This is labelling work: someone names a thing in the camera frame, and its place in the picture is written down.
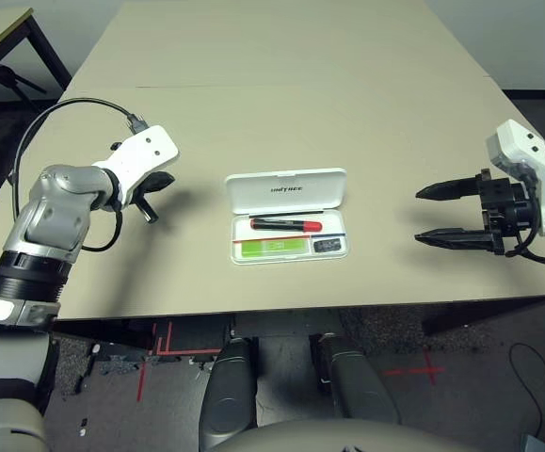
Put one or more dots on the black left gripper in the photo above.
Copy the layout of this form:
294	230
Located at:
147	208

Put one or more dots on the grey blue box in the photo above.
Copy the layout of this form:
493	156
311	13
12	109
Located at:
533	443

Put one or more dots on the grey robot left leg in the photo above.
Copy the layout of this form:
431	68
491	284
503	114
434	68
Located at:
227	395

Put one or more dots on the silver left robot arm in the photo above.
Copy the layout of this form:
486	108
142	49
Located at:
60	212

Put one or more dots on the black tripod stand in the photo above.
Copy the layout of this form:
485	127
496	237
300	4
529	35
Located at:
1	74

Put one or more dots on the grey robot leg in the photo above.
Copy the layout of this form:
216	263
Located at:
227	395
357	386

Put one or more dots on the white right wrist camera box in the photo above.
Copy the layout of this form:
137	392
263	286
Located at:
517	146

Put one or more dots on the grey robot torso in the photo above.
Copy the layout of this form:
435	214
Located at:
324	438

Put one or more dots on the white plastic pencil case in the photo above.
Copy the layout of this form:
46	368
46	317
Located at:
281	190

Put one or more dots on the green highlighter pen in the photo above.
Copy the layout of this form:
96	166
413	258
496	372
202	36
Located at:
272	247

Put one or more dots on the black marker with red cap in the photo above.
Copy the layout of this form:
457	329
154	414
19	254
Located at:
281	224

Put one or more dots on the small black metal clip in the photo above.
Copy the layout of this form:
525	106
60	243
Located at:
327	246

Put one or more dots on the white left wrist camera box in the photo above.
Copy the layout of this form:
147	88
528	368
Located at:
145	150

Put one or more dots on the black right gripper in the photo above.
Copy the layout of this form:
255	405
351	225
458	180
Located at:
502	202

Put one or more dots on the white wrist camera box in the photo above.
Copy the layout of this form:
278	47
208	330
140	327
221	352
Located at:
517	146
145	150

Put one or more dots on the grey robot right leg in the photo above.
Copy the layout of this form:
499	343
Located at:
357	386

